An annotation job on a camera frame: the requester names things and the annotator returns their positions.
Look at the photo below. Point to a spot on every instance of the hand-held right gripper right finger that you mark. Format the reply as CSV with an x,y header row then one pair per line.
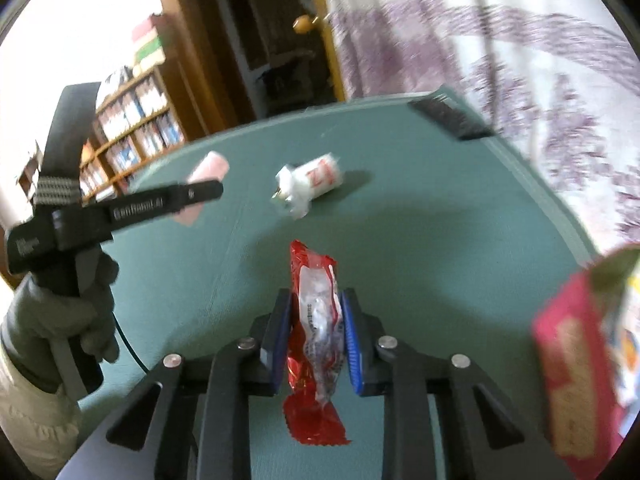
x,y
352,355

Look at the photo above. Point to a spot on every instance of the black flat device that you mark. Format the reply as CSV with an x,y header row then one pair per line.
x,y
450,117

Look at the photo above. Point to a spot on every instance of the person's left forearm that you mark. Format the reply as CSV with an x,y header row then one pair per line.
x,y
30,430

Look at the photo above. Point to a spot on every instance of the yellow wooden door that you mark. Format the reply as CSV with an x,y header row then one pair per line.
x,y
322,35

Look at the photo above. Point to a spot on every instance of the green white box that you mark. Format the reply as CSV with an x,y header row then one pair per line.
x,y
150,49

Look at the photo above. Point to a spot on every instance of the person's left hand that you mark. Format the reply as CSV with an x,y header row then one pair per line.
x,y
40,325

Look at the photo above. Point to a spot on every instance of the red white box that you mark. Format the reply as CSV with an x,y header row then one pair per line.
x,y
146,29

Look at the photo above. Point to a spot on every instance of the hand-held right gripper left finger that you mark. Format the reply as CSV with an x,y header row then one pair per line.
x,y
277,350

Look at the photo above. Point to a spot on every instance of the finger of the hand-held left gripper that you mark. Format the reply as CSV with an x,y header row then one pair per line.
x,y
197,192

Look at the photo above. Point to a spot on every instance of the green desktop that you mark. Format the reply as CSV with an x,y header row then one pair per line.
x,y
425,235

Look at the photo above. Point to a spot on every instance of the red snack packet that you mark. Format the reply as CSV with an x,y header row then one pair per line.
x,y
312,310

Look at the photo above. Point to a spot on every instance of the brass door knob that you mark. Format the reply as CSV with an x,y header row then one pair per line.
x,y
304,24

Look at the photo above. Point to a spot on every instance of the brown wooden door frame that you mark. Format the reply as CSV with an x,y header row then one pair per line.
x,y
185,35

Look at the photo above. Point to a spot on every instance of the pink long box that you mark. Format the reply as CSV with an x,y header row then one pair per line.
x,y
210,167

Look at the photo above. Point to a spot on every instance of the wooden bookshelf with books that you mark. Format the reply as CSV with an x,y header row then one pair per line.
x,y
140,120

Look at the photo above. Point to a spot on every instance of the blue white medicine box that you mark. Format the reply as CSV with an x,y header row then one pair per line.
x,y
627,345

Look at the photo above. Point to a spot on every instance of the white purple patterned curtain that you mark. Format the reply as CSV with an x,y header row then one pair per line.
x,y
500,60

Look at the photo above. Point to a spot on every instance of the pink storage box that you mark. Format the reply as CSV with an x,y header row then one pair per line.
x,y
570,360

